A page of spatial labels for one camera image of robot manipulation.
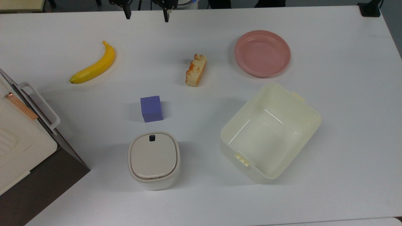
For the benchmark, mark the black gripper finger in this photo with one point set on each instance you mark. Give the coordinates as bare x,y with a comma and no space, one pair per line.
165,11
127,11

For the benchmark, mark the beige trash can lid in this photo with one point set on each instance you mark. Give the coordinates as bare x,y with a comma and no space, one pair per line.
154,157

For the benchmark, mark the black trash can latch button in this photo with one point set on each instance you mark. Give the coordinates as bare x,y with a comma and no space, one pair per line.
152,138

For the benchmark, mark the cream desktop trash can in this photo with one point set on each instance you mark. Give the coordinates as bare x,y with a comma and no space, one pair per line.
157,185

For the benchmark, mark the yellow banana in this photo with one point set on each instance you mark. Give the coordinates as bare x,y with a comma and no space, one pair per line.
97,66

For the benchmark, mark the purple foam cube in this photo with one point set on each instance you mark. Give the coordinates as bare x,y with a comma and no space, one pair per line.
151,110

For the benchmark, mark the pink plastic plate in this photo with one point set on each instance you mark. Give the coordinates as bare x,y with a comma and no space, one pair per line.
262,53

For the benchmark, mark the wooden side table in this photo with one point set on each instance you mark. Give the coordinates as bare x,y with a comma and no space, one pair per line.
20,4

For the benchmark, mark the copper strip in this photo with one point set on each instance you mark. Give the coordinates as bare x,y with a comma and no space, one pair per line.
20,106

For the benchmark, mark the cream plastic storage box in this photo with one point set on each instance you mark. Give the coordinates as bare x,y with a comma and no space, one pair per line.
270,141

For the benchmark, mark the cream cabinet top box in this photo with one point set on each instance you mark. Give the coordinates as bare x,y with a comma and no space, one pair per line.
19,147

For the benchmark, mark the dark brown cabinet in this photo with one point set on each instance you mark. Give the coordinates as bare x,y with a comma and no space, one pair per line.
40,188

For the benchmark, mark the black table clamp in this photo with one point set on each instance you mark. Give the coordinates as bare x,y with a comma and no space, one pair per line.
370,9

